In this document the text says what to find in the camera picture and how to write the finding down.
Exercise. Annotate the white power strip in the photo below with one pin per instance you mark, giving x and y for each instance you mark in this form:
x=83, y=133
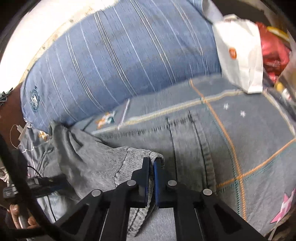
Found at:
x=23, y=133

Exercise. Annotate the white paper bag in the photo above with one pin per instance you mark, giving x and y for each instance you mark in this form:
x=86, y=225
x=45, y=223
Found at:
x=238, y=53

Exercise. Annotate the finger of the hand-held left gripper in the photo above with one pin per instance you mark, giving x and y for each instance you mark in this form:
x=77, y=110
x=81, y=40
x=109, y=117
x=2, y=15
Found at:
x=44, y=182

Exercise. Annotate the person's left hand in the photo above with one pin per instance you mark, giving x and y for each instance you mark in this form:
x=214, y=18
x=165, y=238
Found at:
x=13, y=209

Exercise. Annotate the yellow packet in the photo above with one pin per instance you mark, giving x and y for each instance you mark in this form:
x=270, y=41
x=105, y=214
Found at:
x=278, y=32

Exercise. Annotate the grey denim pants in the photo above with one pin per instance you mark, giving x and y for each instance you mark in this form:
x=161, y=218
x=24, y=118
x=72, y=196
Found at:
x=92, y=157

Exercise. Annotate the blue plaid pillow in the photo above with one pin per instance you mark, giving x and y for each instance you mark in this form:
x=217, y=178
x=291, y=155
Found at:
x=115, y=58

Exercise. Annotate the grey star-print bedsheet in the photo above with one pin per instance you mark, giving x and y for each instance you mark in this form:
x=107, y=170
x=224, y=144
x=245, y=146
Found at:
x=254, y=139

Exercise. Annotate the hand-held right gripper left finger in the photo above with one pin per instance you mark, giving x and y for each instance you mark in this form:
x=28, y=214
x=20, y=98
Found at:
x=146, y=185

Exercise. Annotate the red plastic bag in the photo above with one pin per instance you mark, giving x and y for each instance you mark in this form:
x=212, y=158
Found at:
x=272, y=53

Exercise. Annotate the clear plastic bag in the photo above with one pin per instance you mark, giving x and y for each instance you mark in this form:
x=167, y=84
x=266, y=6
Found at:
x=288, y=81

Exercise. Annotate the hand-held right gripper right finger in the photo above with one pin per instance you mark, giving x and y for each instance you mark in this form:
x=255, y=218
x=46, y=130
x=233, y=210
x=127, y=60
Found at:
x=157, y=183

